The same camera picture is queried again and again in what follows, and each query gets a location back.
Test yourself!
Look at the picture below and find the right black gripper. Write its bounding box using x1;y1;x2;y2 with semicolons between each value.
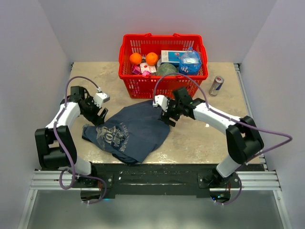
159;97;183;127

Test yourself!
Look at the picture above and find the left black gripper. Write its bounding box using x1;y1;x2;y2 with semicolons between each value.
81;96;108;126

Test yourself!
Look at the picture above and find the navy blue printed t-shirt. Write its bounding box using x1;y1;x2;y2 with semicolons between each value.
82;100;170;165

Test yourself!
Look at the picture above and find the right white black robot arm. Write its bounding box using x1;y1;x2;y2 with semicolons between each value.
153;87;264;187

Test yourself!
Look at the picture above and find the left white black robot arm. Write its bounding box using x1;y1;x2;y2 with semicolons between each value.
35;86;110;189

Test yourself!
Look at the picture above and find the red plastic shopping basket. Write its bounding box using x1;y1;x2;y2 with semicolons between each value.
118;33;208;99

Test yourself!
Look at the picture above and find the green netted melon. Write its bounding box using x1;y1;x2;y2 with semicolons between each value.
155;63;178;76

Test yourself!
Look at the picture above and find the magenta small box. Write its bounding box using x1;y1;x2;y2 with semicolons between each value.
132;65;142;75

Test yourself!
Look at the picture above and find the pink white small box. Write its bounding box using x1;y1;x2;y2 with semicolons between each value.
140;62;156;73

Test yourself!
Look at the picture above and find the blue plastic snack bag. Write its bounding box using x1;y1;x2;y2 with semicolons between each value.
178;47;202;75

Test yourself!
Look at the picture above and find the blue white carton box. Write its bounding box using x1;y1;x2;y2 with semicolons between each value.
158;50;186;67

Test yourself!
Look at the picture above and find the silver blue energy drink can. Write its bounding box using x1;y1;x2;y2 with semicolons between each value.
209;76;224;96

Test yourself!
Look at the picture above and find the right orange fruit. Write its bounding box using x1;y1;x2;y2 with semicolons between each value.
145;52;159;66

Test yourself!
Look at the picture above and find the orange fruit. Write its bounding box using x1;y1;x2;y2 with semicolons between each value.
129;52;142;65
145;52;159;66

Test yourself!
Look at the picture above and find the left orange fruit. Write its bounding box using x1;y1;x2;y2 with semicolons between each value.
129;52;142;65

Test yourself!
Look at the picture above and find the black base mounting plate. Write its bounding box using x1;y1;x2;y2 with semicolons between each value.
93;164;240;198

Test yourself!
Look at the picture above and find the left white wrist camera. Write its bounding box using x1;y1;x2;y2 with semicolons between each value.
93;92;110;108

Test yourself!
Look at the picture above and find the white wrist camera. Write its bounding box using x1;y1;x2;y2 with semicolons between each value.
152;95;170;112
93;92;110;108

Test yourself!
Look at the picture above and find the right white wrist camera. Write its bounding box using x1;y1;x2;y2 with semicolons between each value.
152;95;170;112

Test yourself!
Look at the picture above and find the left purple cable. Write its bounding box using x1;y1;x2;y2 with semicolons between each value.
53;76;107;205

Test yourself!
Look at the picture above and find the purple cable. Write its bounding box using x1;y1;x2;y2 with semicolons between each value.
53;76;107;205
153;73;293;206

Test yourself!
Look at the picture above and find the aluminium extrusion rail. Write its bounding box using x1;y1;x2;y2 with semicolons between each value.
30;171;281;191

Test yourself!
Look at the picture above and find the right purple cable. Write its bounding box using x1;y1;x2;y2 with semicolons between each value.
153;73;293;206

